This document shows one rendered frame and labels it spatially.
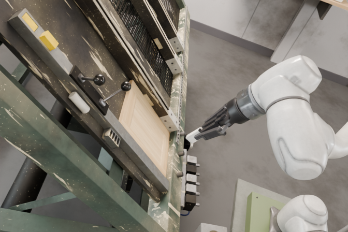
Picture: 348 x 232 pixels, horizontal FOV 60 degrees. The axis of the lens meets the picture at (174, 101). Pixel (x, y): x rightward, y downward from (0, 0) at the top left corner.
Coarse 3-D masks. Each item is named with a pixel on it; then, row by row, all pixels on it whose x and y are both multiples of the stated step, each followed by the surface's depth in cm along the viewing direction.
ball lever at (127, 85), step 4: (124, 84) 106; (128, 84) 106; (124, 88) 106; (128, 88) 106; (116, 92) 107; (108, 96) 107; (112, 96) 107; (100, 100) 105; (104, 100) 106; (100, 104) 106; (104, 104) 106
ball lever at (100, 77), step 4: (80, 76) 98; (96, 76) 91; (100, 76) 91; (104, 76) 93; (80, 80) 99; (84, 80) 100; (92, 80) 95; (96, 80) 91; (100, 80) 91; (104, 80) 92; (96, 84) 92; (100, 84) 92
